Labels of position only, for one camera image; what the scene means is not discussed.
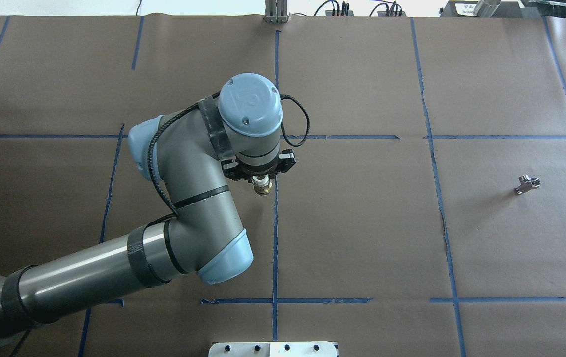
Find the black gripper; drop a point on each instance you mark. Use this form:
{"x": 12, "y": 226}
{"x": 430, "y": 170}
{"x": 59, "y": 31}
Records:
{"x": 230, "y": 171}

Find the small metal pipe fitting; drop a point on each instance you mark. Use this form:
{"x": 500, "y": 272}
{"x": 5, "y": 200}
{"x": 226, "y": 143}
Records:
{"x": 526, "y": 184}

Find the brass PPR valve white ends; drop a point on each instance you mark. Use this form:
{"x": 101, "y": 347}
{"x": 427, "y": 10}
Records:
{"x": 262, "y": 185}

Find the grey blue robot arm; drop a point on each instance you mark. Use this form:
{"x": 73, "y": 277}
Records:
{"x": 188, "y": 156}

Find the brown paper table cover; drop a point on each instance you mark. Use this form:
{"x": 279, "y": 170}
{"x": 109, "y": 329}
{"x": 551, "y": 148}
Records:
{"x": 397, "y": 233}

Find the dark equipment box with label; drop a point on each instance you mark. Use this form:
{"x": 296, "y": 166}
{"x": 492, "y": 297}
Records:
{"x": 481, "y": 9}

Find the grey aluminium profile post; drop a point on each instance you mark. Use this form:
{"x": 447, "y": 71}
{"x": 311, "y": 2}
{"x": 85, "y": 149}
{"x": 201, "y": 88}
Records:
{"x": 276, "y": 11}

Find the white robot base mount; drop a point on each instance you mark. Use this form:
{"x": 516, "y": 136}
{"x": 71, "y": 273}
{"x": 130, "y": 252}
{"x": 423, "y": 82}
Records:
{"x": 275, "y": 349}

